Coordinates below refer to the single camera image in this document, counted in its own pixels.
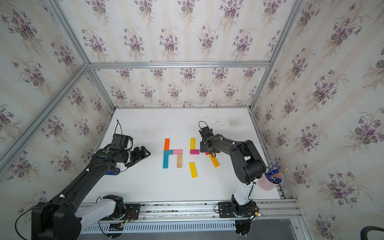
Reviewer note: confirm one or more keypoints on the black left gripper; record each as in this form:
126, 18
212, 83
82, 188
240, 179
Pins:
137, 157

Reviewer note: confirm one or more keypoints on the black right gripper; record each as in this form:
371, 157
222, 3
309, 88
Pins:
202, 147

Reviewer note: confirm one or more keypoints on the yellow short wooden block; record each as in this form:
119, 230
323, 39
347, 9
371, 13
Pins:
192, 144

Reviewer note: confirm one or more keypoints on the magenta wooden block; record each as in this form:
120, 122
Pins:
194, 152

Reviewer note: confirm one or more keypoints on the amber long wooden block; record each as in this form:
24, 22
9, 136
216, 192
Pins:
214, 161

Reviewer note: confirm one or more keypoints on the light pink wooden block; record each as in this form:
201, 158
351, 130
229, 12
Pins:
177, 152

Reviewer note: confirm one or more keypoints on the natural beige wooden block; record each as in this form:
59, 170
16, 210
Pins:
179, 160

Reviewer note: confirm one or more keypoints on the teal wooden block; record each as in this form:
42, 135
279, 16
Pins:
166, 161
168, 152

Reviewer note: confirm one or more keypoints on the yellow long wooden block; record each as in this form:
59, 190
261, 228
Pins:
193, 170

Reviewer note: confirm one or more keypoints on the orange wooden block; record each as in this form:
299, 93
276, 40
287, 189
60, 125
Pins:
167, 144

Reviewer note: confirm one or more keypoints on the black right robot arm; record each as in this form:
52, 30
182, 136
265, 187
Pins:
248, 166

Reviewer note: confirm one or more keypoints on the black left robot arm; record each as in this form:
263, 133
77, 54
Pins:
60, 219

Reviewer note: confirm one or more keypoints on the blue black small device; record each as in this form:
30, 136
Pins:
114, 172

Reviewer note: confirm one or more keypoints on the pink pen cup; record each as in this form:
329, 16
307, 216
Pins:
269, 181

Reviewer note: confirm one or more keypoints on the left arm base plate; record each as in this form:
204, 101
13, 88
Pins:
130, 213

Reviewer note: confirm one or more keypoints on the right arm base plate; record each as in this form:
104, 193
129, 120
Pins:
233, 210

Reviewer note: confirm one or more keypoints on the aluminium mounting rail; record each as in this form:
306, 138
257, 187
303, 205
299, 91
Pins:
177, 210

